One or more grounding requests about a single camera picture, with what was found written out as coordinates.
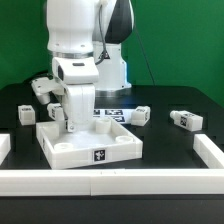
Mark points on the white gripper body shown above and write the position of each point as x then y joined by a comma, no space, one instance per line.
73,83

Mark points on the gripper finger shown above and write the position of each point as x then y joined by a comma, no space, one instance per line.
70,126

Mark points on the white square table top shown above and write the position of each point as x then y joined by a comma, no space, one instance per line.
102,141

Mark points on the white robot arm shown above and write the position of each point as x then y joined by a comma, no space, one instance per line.
84,43

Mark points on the sheet of fiducial markers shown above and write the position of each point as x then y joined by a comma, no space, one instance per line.
122,116

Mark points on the white left fence wall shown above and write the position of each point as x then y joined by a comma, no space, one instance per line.
5,146

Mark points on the white fence wall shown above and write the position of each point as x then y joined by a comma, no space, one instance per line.
5,146
111,182
208,151

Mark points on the white front fence wall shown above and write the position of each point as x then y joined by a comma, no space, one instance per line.
111,182

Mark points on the white right fence wall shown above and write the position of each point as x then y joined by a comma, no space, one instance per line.
208,151

